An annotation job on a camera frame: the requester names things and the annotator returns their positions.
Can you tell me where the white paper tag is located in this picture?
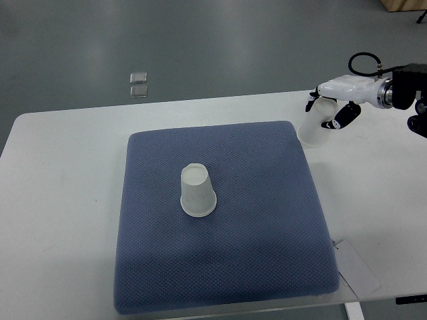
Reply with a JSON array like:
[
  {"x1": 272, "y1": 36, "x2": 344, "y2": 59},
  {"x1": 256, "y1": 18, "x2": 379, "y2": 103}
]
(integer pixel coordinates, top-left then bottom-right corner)
[{"x1": 334, "y1": 240, "x2": 381, "y2": 298}]

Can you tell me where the white paper cup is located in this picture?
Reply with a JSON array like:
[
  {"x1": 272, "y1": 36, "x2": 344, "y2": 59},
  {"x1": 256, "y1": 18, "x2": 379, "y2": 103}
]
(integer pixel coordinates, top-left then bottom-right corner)
[
  {"x1": 180, "y1": 163, "x2": 217, "y2": 218},
  {"x1": 297, "y1": 97, "x2": 338, "y2": 147}
]

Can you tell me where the black table bracket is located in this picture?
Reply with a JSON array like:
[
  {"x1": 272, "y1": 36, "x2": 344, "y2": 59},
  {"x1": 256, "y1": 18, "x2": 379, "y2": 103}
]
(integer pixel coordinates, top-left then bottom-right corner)
[{"x1": 395, "y1": 294, "x2": 427, "y2": 305}]

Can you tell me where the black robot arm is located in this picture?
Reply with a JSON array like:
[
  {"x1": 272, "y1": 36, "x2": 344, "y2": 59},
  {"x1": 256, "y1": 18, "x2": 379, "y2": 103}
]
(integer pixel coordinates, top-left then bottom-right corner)
[{"x1": 348, "y1": 52, "x2": 426, "y2": 137}]

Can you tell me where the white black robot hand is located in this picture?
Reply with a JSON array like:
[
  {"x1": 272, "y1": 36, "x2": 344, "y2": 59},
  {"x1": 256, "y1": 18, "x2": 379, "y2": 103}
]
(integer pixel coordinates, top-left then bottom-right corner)
[{"x1": 305, "y1": 75, "x2": 393, "y2": 130}]

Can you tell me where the wooden box corner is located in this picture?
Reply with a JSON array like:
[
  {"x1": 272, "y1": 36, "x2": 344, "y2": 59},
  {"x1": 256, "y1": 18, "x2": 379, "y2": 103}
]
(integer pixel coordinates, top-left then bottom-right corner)
[{"x1": 380, "y1": 0, "x2": 426, "y2": 12}]

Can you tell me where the black tripod foot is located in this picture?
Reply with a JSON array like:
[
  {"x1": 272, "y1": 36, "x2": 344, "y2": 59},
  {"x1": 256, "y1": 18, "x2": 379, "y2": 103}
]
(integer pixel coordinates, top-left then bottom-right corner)
[{"x1": 416, "y1": 10, "x2": 427, "y2": 24}]

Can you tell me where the white table leg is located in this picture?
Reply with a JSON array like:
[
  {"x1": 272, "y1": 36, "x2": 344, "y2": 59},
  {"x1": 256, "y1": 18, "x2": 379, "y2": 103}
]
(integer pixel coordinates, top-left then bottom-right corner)
[{"x1": 344, "y1": 302, "x2": 365, "y2": 320}]

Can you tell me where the blue textured cushion mat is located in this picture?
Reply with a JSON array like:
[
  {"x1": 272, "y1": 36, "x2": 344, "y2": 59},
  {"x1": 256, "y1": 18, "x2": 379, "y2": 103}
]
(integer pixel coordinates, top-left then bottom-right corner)
[{"x1": 114, "y1": 121, "x2": 340, "y2": 315}]

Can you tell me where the upper metal floor plate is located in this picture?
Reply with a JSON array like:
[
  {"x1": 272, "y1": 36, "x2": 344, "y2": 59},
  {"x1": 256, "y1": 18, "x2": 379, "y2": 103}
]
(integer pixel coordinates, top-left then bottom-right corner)
[{"x1": 129, "y1": 71, "x2": 147, "y2": 84}]

